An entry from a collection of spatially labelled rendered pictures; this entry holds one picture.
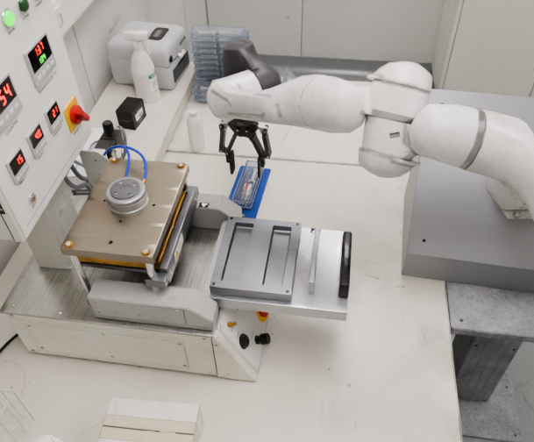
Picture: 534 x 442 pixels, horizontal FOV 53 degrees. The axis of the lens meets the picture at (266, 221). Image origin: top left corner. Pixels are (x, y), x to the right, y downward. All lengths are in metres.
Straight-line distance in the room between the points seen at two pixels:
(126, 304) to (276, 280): 0.30
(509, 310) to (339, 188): 0.58
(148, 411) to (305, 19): 2.81
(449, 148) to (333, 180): 0.76
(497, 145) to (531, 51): 2.30
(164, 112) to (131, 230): 0.92
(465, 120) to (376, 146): 0.16
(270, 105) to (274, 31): 2.49
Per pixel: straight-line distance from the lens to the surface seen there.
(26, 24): 1.04
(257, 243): 1.16
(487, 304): 1.45
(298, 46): 3.63
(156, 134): 1.83
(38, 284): 1.28
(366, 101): 1.04
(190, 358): 1.21
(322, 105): 1.04
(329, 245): 1.19
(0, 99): 0.96
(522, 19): 3.18
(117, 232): 1.07
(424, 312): 1.39
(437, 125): 0.97
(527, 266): 1.44
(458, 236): 1.40
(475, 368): 1.97
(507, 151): 1.00
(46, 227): 1.20
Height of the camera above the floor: 1.86
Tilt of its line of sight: 46 degrees down
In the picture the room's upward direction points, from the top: 2 degrees counter-clockwise
